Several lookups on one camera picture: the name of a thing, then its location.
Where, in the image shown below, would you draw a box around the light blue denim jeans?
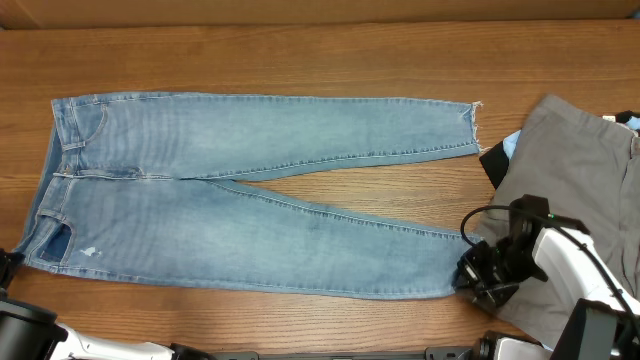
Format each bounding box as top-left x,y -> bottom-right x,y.
17,92 -> 479,300

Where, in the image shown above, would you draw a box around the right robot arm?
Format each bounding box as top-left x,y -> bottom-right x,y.
453,195 -> 639,360

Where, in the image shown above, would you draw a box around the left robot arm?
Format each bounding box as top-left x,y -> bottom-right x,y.
1,250 -> 214,360

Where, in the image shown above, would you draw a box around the black garment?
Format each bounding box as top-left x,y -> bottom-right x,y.
479,142 -> 510,189

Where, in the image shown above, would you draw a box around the light blue garment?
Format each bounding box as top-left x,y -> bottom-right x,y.
502,130 -> 521,160

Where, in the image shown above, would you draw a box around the grey trousers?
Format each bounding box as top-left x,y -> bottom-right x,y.
457,94 -> 640,351

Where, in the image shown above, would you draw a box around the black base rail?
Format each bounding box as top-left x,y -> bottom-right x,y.
211,346 -> 472,360

